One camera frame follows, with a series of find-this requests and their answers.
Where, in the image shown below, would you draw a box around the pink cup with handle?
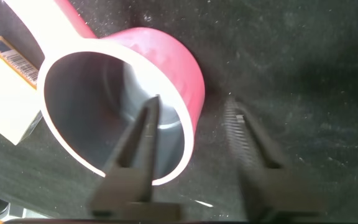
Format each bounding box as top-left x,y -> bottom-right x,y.
3,0 -> 206,187

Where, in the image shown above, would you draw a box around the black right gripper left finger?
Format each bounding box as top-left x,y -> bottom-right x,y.
89,95 -> 162,218

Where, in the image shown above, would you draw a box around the playing card box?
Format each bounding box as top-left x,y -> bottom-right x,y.
0,35 -> 44,146

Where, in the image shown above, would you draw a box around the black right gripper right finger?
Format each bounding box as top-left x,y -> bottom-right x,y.
224,96 -> 323,223

